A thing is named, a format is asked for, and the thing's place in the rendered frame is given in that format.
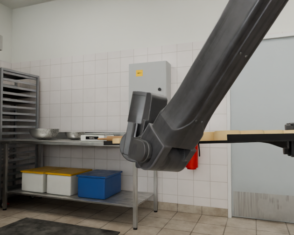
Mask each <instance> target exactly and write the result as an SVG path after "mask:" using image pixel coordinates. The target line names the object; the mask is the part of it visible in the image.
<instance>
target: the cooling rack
mask: <svg viewBox="0 0 294 235"><path fill-rule="evenodd" d="M3 71H7V72H11V73H16V74H20V75H24V76H30V77H34V78H37V77H38V76H36V75H32V74H28V73H24V72H20V71H16V70H11V69H6V68H2V67H1V68H0V140H2V108H3V78H9V79H14V80H23V79H27V78H23V77H18V76H12V75H8V74H4V73H3ZM1 152H2V144H1V143H0V201H2V194H3V190H1ZM18 188H21V186H18V187H13V188H9V189H7V191H10V190H14V189H18ZM15 195H17V194H9V193H7V197H12V196H15Z"/></svg>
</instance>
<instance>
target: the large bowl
mask: <svg viewBox="0 0 294 235"><path fill-rule="evenodd" d="M29 133H30V134H31V136H32V137H34V138H36V139H38V140H49V139H52V138H54V137H56V136H57V134H58V133H59V129H29Z"/></svg>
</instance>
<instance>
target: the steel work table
mask: <svg viewBox="0 0 294 235"><path fill-rule="evenodd" d="M85 133H113V135H114V136H123V135H124V134H126V132H85ZM0 143H1V144H4V149H3V194H2V208H3V210H6V209H7V193H9V194H20V195H28V196H36V197H39V199H41V198H42V197H44V198H53V199H61V200H72V201H80V202H88V203H97V204H105V205H113V206H121V207H132V208H133V230H137V229H138V205H140V204H141V203H143V202H144V201H146V200H147V199H149V198H150V197H152V196H154V212H155V213H156V212H157V210H158V171H154V193H145V192H138V168H136V166H135V162H133V191H125V190H121V191H120V192H118V193H116V194H115V195H113V196H111V197H109V198H107V199H105V200H101V199H91V198H82V197H78V194H74V195H72V196H65V195H57V194H48V193H47V192H45V193H36V192H28V191H22V189H21V188H18V189H14V190H10V191H7V178H8V144H35V145H39V167H43V145H85V146H119V145H104V142H103V141H81V139H79V140H71V139H69V138H67V137H66V136H65V132H59V133H58V134H57V136H56V137H54V138H52V139H49V140H38V139H36V138H33V139H12V140H0Z"/></svg>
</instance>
